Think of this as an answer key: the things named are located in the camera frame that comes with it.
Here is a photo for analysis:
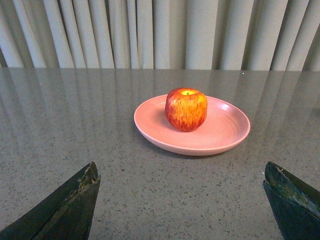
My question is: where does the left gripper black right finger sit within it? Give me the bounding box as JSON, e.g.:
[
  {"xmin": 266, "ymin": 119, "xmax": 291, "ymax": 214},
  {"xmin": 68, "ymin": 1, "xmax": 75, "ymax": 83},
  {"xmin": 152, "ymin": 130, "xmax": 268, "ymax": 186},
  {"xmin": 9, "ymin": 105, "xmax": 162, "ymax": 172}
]
[{"xmin": 263, "ymin": 161, "xmax": 320, "ymax": 240}]

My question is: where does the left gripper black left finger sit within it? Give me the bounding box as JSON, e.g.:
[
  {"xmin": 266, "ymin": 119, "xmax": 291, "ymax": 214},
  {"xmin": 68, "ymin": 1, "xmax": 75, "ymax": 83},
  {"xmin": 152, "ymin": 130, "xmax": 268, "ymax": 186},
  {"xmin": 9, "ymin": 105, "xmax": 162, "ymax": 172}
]
[{"xmin": 0, "ymin": 162, "xmax": 101, "ymax": 240}]

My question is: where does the red yellow apple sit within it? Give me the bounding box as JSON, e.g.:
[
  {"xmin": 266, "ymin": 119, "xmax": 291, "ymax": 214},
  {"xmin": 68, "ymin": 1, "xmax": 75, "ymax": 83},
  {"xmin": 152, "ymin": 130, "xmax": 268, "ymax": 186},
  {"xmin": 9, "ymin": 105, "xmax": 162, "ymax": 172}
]
[{"xmin": 164, "ymin": 88, "xmax": 208, "ymax": 132}]

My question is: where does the pink plate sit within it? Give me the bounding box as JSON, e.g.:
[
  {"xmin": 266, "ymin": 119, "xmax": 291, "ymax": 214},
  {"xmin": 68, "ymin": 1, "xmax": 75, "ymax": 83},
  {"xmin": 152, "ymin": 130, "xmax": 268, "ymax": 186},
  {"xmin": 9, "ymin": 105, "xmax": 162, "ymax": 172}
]
[{"xmin": 134, "ymin": 95, "xmax": 251, "ymax": 156}]

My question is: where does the white pleated curtain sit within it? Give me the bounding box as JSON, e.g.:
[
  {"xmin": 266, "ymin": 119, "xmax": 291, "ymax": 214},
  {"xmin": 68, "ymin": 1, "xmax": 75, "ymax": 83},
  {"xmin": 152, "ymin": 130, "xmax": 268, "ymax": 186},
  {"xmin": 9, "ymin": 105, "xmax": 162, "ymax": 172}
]
[{"xmin": 0, "ymin": 0, "xmax": 320, "ymax": 72}]

